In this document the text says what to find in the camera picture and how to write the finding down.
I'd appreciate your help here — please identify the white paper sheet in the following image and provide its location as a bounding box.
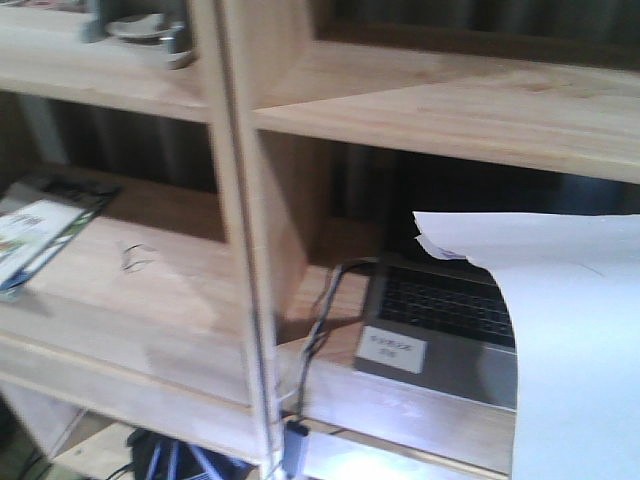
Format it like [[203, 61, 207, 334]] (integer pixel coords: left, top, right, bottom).
[[415, 212, 639, 479]]

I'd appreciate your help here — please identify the wooden shelf unit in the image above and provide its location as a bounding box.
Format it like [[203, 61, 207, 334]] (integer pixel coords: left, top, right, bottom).
[[1, 1, 639, 479]]

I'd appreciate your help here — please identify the white label left sticker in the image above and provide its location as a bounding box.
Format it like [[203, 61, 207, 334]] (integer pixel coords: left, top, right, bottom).
[[356, 326, 427, 374]]

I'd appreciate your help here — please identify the grey laptop black keyboard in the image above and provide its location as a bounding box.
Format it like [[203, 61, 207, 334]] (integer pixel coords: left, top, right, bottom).
[[354, 255, 518, 409]]

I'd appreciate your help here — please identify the metal cup on shelf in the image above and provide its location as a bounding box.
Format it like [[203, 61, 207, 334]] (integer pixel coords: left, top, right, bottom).
[[160, 0, 196, 70]]

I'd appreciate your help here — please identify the grey bowl on shelf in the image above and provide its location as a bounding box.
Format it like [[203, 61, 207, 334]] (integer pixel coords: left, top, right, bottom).
[[106, 13, 170, 41]]

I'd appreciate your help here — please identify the magazine on shelf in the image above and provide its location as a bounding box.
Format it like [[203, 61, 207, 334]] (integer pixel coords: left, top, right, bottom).
[[1, 172, 121, 301]]

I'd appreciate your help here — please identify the white braided cable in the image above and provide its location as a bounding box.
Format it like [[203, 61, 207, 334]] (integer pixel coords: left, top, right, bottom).
[[277, 264, 346, 401]]

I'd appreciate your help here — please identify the black cable left of laptop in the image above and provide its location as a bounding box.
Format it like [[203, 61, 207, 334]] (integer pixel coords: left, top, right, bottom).
[[294, 257, 381, 416]]

